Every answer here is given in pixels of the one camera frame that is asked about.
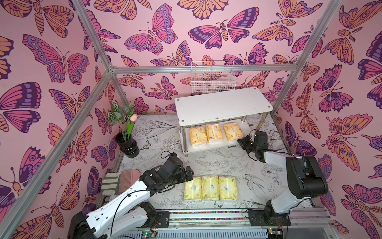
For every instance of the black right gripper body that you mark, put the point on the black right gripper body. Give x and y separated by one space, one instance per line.
246 143

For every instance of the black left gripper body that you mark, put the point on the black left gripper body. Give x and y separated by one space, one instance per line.
185 174

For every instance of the orange tissue pack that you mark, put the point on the orange tissue pack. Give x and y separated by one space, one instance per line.
214 133
232 131
198 136

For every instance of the white two-tier shelf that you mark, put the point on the white two-tier shelf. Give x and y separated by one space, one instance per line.
221 108

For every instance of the green tissue pack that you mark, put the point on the green tissue pack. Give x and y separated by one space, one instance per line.
228 190
193 190
210 187

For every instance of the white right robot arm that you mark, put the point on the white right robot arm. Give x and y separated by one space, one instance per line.
305 181

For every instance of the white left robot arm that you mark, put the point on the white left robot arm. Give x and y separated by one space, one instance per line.
131 209

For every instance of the pink dustpan brush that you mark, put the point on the pink dustpan brush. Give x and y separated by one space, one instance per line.
126 179

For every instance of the black flower pot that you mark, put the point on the black flower pot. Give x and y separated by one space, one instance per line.
128 147

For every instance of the striped green white cloth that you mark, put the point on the striped green white cloth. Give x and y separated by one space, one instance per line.
110 184

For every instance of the artificial tulip plant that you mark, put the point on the artificial tulip plant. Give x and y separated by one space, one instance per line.
126 116

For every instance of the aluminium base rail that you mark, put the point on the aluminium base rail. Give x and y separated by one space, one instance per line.
300 223

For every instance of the white wire basket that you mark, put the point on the white wire basket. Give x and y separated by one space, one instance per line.
210 78

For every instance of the aluminium frame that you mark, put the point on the aluminium frame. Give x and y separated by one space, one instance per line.
23 203

